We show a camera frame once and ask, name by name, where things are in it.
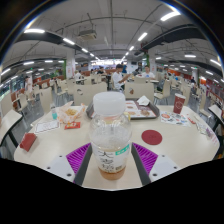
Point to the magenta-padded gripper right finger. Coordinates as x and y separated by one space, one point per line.
163 166

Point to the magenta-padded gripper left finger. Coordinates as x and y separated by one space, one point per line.
61 166

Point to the clear white-capped drink bottle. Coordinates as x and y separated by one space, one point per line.
110 140

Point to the flat round red coaster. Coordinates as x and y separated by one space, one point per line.
151 137

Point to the red folded box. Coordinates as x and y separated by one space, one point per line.
28 141

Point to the white bordered card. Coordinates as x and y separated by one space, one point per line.
46 127

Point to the small red sauce packet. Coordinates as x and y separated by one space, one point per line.
72 125

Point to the colourful sticker sheet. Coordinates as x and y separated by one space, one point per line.
175 118

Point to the small teal-liquid bottle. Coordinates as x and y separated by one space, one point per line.
54 114

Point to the clear bag of fried snacks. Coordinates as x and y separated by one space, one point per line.
70 112

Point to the clear-sleeved leaflet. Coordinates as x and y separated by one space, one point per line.
206 131

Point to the dark food tray with liner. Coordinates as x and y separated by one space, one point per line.
140 111

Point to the red paper cup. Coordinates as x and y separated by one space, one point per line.
179 104

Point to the crumpled white napkin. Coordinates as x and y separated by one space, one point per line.
143 101

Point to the beige neighbouring table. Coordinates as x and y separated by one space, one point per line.
216 111
8 121

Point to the group of beige chairs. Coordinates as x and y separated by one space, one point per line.
90 93

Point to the person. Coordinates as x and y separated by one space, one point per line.
147 73
117 79

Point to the ceiling air conditioner unit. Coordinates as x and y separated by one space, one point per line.
87 35

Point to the group of ceiling lights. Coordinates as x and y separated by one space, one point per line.
169 16

